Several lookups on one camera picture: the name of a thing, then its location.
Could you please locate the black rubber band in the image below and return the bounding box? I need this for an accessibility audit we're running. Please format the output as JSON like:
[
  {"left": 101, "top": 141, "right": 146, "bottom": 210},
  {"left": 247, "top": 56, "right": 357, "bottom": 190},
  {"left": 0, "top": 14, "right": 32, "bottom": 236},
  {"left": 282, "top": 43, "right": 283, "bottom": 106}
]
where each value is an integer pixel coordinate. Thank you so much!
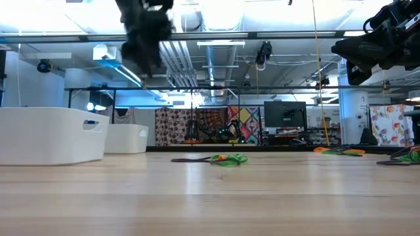
[
  {"left": 376, "top": 146, "right": 420, "bottom": 167},
  {"left": 170, "top": 157, "right": 216, "bottom": 163},
  {"left": 323, "top": 146, "right": 362, "bottom": 157}
]

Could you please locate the white floral curtain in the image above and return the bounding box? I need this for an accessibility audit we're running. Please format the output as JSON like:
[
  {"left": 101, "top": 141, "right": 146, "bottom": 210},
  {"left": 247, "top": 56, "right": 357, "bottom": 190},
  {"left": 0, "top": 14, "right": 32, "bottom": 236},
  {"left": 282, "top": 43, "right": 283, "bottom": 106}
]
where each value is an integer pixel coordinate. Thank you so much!
[{"left": 369, "top": 104, "right": 415, "bottom": 147}]

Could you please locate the white plastic basket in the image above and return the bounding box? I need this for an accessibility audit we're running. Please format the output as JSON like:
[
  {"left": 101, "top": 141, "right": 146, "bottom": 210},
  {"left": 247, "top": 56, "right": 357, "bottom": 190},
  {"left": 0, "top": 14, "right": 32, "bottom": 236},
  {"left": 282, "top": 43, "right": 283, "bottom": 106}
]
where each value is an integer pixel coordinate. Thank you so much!
[
  {"left": 104, "top": 123, "right": 150, "bottom": 155},
  {"left": 0, "top": 106, "right": 110, "bottom": 167}
]

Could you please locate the black computer monitor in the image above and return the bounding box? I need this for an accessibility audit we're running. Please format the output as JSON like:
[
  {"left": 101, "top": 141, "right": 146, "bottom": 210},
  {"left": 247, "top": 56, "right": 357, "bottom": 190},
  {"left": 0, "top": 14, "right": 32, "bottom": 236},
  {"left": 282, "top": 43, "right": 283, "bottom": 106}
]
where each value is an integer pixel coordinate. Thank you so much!
[{"left": 263, "top": 100, "right": 308, "bottom": 129}]

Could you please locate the silver ventilation duct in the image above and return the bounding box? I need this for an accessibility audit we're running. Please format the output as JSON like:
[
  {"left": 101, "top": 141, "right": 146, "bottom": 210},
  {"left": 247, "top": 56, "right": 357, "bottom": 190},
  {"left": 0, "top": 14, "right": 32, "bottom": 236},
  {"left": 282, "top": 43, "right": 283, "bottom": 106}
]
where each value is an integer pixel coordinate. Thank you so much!
[{"left": 205, "top": 0, "right": 238, "bottom": 106}]

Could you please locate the white ceiling box unit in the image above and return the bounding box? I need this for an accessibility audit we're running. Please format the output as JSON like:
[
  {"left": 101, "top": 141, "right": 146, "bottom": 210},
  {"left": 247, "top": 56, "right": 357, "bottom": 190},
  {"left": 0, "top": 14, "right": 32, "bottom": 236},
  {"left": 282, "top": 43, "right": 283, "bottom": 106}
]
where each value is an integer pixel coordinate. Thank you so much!
[{"left": 92, "top": 43, "right": 123, "bottom": 63}]

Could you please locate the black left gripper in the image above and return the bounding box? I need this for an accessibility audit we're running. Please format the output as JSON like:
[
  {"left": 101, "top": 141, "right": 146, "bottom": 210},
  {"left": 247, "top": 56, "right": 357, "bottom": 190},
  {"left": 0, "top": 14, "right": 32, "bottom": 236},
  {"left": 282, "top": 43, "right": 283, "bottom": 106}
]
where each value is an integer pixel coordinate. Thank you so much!
[{"left": 120, "top": 8, "right": 175, "bottom": 78}]

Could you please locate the yellow hanging cable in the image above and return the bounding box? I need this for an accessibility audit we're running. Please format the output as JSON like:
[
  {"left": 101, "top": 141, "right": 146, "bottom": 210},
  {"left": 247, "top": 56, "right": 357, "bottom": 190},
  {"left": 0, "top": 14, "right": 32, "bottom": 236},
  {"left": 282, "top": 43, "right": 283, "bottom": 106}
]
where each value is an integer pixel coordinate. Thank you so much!
[{"left": 310, "top": 0, "right": 331, "bottom": 147}]

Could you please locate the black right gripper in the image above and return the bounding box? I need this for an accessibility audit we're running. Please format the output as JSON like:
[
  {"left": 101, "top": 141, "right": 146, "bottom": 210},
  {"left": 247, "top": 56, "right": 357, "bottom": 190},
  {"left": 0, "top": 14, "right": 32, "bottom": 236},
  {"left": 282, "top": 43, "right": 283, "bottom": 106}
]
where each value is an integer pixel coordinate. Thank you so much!
[{"left": 331, "top": 31, "right": 420, "bottom": 86}]

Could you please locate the brown dotted curtain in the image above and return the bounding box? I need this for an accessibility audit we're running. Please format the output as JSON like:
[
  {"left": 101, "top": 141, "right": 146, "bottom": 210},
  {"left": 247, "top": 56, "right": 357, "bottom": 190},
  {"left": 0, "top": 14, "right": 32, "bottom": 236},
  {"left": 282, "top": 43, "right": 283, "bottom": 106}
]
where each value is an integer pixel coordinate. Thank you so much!
[{"left": 154, "top": 107, "right": 198, "bottom": 147}]

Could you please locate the black round spotlight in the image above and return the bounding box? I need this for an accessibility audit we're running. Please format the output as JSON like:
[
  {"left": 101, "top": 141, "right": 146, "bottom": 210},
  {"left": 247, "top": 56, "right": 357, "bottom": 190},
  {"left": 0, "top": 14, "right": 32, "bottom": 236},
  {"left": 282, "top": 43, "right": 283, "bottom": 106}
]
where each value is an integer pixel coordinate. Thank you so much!
[{"left": 35, "top": 58, "right": 53, "bottom": 74}]

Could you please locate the cluttered workbench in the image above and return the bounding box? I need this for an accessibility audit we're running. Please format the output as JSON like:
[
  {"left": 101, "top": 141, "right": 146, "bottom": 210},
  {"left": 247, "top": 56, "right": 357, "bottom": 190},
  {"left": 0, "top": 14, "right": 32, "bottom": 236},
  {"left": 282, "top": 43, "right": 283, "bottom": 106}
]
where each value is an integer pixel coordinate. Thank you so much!
[{"left": 262, "top": 127, "right": 329, "bottom": 147}]

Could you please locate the dark orange web-patterned curtain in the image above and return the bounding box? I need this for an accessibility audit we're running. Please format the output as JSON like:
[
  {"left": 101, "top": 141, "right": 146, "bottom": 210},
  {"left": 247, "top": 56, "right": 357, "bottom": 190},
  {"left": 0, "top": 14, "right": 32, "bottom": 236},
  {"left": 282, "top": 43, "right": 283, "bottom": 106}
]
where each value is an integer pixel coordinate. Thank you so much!
[{"left": 196, "top": 107, "right": 230, "bottom": 145}]

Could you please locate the white round column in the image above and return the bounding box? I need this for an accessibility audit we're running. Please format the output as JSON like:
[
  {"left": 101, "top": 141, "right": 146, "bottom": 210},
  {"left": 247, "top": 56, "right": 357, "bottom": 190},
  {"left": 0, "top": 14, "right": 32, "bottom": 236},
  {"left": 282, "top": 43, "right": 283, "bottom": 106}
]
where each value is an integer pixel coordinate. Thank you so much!
[{"left": 339, "top": 64, "right": 371, "bottom": 146}]

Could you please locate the black aluminium table frame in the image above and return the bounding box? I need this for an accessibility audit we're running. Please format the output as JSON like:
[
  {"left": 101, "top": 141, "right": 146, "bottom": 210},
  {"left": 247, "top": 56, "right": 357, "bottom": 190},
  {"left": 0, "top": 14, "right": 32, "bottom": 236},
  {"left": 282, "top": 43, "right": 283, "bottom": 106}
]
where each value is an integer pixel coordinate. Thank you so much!
[{"left": 146, "top": 145, "right": 420, "bottom": 155}]

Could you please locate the long grey horizontal beam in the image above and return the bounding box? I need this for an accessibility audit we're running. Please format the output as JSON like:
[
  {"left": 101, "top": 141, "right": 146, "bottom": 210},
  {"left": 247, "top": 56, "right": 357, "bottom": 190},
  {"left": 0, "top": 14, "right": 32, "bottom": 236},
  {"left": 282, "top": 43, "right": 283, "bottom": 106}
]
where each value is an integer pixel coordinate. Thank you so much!
[{"left": 0, "top": 30, "right": 420, "bottom": 43}]

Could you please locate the colourful geometric curtain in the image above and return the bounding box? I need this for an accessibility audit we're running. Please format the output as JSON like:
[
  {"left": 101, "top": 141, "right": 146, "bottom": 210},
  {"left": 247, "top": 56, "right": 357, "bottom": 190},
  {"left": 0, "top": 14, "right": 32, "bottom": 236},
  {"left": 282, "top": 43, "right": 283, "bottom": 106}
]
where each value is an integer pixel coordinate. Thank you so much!
[{"left": 227, "top": 105, "right": 263, "bottom": 147}]

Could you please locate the black hanging camera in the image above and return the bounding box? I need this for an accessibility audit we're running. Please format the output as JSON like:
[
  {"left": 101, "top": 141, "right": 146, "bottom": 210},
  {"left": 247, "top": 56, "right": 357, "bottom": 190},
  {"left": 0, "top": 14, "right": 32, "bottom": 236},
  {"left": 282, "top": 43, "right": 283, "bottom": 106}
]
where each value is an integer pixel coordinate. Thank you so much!
[{"left": 255, "top": 40, "right": 274, "bottom": 71}]

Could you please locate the white hanging cloth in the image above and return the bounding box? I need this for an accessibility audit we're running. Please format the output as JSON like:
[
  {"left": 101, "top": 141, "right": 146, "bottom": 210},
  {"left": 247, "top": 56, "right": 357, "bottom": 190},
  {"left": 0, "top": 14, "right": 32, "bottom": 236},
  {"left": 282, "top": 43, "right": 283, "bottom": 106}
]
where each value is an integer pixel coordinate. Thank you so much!
[{"left": 98, "top": 105, "right": 136, "bottom": 125}]

